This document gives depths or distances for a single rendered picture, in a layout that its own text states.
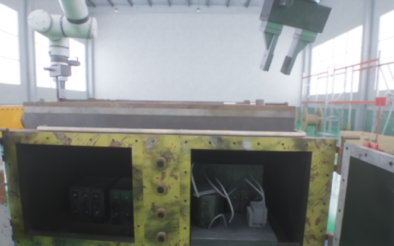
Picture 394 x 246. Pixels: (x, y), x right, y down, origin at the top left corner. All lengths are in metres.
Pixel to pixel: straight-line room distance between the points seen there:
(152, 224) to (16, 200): 0.66
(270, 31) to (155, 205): 0.79
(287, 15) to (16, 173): 1.21
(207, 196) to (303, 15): 0.80
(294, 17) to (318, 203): 0.79
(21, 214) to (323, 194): 1.38
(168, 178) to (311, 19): 0.73
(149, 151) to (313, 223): 0.78
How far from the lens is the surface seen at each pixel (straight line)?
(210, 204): 1.01
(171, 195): 0.91
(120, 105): 0.96
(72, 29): 1.00
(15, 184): 1.25
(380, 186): 0.83
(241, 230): 1.09
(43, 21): 1.02
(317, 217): 1.07
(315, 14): 0.51
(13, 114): 4.91
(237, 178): 1.20
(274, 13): 0.47
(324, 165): 0.99
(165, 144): 0.84
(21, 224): 1.32
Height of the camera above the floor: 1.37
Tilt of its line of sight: 6 degrees down
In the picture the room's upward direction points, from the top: 1 degrees clockwise
